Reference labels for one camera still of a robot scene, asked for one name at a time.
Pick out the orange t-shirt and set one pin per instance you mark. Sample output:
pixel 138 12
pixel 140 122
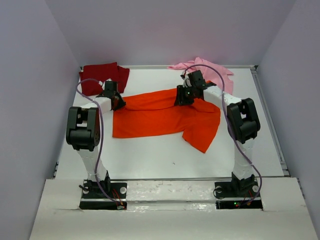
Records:
pixel 154 114

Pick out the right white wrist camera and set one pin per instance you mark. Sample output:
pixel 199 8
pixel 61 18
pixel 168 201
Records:
pixel 186 81

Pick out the aluminium table edge rail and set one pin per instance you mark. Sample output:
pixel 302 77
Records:
pixel 284 167

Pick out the dark red folded t-shirt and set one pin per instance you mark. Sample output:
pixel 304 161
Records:
pixel 103 72

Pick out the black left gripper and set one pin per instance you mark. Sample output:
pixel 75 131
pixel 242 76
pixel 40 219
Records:
pixel 121 104

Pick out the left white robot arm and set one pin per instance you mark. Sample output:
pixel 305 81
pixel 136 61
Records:
pixel 85 133

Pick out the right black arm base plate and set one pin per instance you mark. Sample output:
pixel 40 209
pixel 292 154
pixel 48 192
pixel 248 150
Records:
pixel 228 198

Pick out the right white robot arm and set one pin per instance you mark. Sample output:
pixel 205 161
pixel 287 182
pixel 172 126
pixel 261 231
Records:
pixel 243 125

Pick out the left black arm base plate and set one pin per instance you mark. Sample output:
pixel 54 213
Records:
pixel 92 198

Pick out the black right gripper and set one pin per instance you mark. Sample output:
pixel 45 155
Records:
pixel 180 99

